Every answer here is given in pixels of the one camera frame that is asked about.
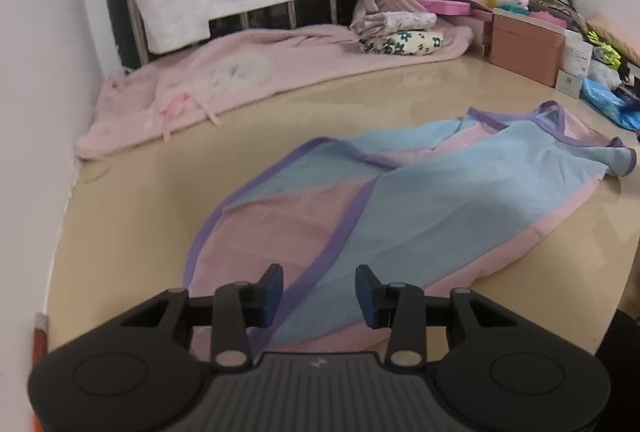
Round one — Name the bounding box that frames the pink-brown storage box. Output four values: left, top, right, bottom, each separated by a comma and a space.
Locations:
489, 9, 568, 87

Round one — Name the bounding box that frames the pink fuzzy blanket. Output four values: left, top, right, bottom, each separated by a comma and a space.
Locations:
75, 0, 473, 160

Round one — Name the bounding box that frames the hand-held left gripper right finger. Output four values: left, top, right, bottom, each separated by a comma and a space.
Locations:
354, 264, 519, 370

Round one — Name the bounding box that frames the tall white carton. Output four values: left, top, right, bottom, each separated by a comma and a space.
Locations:
564, 30, 596, 77

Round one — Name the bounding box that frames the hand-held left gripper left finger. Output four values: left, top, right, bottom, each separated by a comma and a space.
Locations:
120, 263, 285, 370

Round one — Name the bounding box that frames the yellow-green ribbon bundle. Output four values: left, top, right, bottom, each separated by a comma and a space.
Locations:
587, 30, 622, 65

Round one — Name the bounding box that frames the blue plastic bag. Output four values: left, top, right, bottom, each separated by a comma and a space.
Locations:
580, 78, 640, 131

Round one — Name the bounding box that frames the blue pink purple-trimmed garment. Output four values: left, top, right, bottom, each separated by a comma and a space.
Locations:
182, 100, 638, 358

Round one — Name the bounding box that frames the small white carton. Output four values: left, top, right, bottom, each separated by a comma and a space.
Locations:
556, 70, 583, 98

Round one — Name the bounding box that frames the folded cream green-flower garment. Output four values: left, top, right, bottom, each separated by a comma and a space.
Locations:
359, 30, 445, 56

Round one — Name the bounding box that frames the folded pale floral garment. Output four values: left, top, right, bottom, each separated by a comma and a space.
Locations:
350, 10, 437, 40

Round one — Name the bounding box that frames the pink flat case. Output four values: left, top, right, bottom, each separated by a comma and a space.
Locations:
412, 0, 472, 16

